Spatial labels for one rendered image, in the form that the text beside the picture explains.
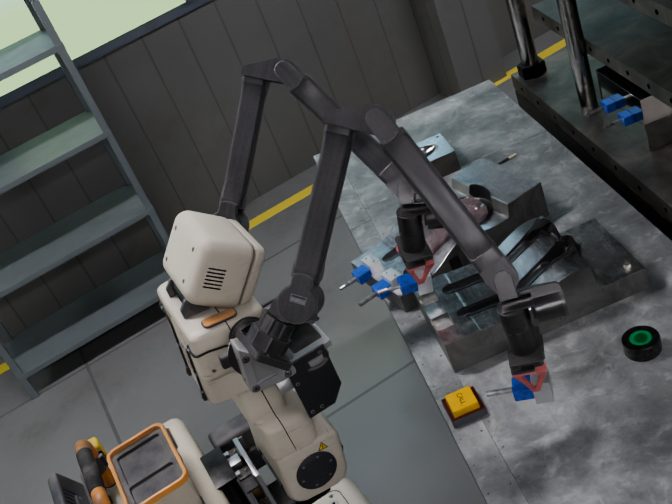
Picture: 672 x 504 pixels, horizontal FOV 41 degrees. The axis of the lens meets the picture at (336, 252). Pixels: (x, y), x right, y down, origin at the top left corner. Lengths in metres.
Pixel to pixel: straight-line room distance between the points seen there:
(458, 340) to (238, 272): 0.56
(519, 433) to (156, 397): 2.24
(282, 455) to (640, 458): 0.78
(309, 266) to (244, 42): 3.07
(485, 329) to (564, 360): 0.19
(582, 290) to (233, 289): 0.81
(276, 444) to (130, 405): 1.94
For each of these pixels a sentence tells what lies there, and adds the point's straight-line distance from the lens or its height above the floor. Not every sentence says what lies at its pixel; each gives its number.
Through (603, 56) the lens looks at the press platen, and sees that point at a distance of 2.83.
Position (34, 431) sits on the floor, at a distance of 4.21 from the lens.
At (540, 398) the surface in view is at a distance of 1.88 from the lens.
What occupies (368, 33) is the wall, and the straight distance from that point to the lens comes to 5.02.
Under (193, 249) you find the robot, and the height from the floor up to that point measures 1.37.
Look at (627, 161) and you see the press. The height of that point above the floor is 0.79.
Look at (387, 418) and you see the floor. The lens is 3.31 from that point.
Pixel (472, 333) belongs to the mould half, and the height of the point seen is 0.89.
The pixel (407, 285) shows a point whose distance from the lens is 2.19.
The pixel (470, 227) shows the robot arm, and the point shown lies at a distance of 1.72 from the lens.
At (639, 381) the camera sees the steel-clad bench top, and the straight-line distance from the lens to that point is 2.04.
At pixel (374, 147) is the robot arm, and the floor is 1.31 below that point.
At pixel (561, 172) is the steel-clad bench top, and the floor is 0.80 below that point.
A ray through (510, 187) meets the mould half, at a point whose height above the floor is 0.91.
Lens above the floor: 2.24
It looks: 32 degrees down
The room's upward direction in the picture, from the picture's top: 23 degrees counter-clockwise
